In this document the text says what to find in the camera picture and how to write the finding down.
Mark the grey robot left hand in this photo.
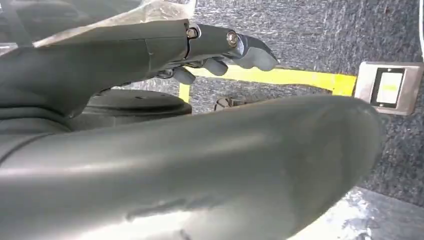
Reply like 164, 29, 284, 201
0, 19, 383, 240

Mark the yellow floor tape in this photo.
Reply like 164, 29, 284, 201
178, 64, 358, 104

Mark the clear plastic wrap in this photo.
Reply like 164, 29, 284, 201
33, 0, 198, 48

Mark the steel floor socket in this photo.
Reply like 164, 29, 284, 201
353, 61, 424, 117

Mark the black round base plate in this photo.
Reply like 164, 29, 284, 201
66, 88, 193, 132

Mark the white floor cable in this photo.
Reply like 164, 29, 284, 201
417, 0, 424, 63

